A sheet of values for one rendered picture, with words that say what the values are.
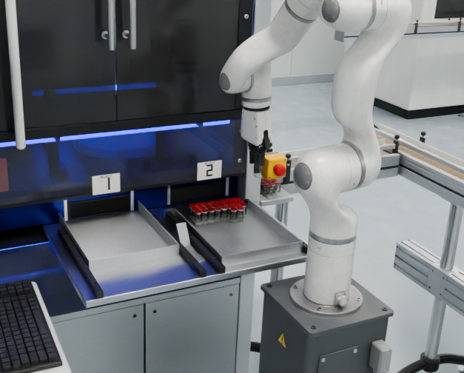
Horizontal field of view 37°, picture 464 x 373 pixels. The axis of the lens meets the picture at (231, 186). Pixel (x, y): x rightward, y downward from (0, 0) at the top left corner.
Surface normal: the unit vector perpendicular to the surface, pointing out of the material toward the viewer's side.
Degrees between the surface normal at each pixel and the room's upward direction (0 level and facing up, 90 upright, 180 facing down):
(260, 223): 0
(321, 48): 90
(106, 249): 0
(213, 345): 90
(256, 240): 0
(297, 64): 90
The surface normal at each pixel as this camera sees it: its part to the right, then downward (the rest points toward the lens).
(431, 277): -0.89, 0.13
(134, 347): 0.44, 0.35
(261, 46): -0.22, -0.18
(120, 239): 0.04, -0.93
